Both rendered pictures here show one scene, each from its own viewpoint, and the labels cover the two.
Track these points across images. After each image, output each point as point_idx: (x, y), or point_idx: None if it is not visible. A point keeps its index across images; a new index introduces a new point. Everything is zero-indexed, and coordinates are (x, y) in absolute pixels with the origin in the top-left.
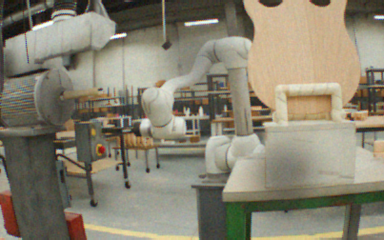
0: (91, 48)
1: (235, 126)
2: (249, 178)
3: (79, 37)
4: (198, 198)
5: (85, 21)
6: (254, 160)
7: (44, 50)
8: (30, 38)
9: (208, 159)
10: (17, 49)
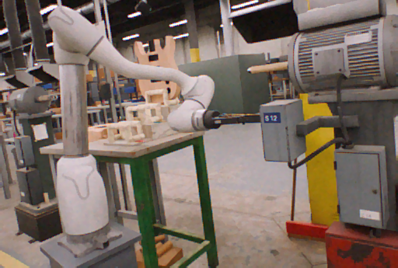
0: (252, 43)
1: (87, 141)
2: (182, 134)
3: (260, 31)
4: (135, 257)
5: (255, 20)
6: (147, 144)
7: (296, 26)
8: None
9: (106, 198)
10: None
